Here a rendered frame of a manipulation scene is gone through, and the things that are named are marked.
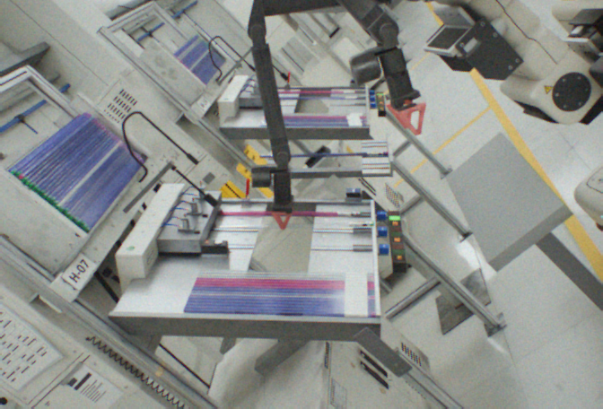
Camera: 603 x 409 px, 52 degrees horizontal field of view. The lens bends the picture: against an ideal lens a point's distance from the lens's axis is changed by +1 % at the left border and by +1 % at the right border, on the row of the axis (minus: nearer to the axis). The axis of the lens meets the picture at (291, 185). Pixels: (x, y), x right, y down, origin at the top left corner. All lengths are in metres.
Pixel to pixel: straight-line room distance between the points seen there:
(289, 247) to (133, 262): 1.47
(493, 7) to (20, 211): 1.34
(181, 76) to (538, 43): 1.79
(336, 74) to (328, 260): 4.74
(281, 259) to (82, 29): 2.68
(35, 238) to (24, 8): 3.63
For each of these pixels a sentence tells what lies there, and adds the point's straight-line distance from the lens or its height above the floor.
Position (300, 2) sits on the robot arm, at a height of 1.38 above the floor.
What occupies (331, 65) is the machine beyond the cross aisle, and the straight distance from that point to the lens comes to 6.47.
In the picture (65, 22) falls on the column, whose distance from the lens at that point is 5.18.
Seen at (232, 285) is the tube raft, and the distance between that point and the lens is 1.76.
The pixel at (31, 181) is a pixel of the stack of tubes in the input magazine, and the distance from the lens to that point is 1.81.
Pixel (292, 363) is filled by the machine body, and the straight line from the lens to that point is 2.09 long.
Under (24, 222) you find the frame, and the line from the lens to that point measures 1.80.
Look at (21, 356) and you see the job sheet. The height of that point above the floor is 1.30.
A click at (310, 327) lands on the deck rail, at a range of 1.62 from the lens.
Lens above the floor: 1.47
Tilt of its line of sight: 13 degrees down
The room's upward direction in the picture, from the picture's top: 48 degrees counter-clockwise
